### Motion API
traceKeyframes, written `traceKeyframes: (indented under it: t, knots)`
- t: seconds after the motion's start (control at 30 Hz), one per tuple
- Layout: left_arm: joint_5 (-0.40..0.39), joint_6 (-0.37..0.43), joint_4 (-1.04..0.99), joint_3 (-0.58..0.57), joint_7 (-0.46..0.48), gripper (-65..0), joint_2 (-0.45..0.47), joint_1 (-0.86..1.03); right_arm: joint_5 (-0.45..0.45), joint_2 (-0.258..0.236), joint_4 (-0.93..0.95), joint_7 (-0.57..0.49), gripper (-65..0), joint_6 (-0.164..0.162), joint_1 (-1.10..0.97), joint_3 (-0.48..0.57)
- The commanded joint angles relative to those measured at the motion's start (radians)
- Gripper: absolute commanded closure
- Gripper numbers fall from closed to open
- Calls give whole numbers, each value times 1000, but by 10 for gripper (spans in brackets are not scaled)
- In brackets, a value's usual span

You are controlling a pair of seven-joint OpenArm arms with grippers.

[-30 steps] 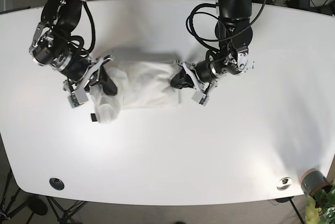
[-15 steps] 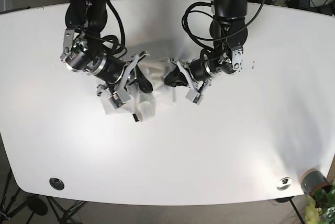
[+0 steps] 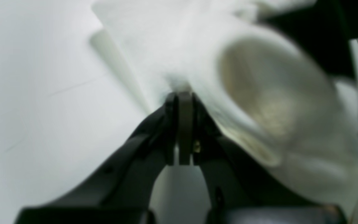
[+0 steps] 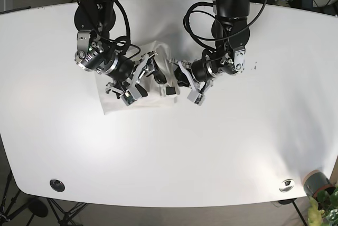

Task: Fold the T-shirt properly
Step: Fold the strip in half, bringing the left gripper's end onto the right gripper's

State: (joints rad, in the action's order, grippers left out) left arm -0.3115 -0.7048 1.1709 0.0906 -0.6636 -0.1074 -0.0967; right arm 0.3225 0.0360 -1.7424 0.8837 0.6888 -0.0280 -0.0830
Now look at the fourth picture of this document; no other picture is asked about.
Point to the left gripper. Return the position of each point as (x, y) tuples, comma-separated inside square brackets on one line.
[(208, 67)]

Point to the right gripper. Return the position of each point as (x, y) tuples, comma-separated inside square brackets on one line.
[(106, 60)]

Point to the white printed T-shirt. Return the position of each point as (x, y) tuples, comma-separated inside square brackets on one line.
[(158, 95)]

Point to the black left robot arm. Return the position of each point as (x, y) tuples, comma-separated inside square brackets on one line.
[(230, 28)]

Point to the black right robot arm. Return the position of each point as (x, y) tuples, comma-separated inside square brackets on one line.
[(103, 39)]

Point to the black table grommet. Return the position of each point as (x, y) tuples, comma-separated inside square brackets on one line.
[(57, 185)]

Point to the silver table grommet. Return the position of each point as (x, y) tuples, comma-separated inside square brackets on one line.
[(286, 185)]

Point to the grey plant pot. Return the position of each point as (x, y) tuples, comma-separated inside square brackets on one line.
[(315, 182)]

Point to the green potted plant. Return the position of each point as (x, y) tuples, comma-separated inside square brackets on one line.
[(323, 208)]

